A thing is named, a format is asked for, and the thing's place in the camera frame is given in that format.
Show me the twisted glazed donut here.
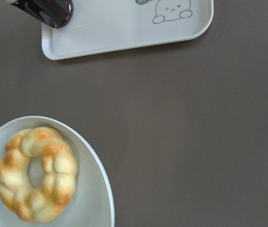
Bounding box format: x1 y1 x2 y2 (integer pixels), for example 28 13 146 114
0 127 78 223

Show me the white round plate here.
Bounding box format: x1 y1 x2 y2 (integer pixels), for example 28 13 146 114
0 116 115 227

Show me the cream rabbit print tray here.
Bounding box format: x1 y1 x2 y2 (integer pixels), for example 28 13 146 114
42 0 214 60

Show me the dark tea bottle on tray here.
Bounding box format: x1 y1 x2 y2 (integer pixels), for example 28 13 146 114
5 0 74 28

